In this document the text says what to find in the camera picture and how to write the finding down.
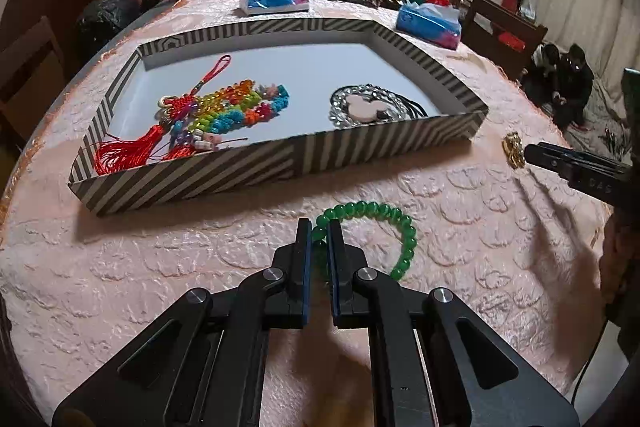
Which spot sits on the red packet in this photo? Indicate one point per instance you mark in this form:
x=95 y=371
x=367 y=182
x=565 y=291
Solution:
x=439 y=0

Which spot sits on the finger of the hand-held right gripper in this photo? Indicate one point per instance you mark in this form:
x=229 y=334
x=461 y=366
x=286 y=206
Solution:
x=580 y=167

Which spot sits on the red tassel knot ornament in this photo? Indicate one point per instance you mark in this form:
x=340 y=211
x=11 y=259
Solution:
x=120 y=154

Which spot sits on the dark wooden chair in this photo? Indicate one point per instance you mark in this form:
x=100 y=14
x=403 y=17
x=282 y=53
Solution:
x=500 y=27

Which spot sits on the black garbage bag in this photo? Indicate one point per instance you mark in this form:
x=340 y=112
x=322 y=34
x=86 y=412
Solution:
x=107 y=19

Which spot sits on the striped cardboard tray box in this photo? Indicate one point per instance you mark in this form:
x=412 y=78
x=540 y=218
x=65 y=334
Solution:
x=300 y=67

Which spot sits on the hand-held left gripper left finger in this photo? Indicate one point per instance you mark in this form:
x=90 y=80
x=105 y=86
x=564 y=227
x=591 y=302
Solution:
x=306 y=267

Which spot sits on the gold charm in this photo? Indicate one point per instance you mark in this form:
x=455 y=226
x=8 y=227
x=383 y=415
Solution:
x=514 y=149

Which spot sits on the blue pink tissue pack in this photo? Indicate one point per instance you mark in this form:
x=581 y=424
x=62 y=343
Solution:
x=427 y=27

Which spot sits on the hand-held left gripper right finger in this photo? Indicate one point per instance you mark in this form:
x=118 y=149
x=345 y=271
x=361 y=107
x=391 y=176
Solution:
x=334 y=267

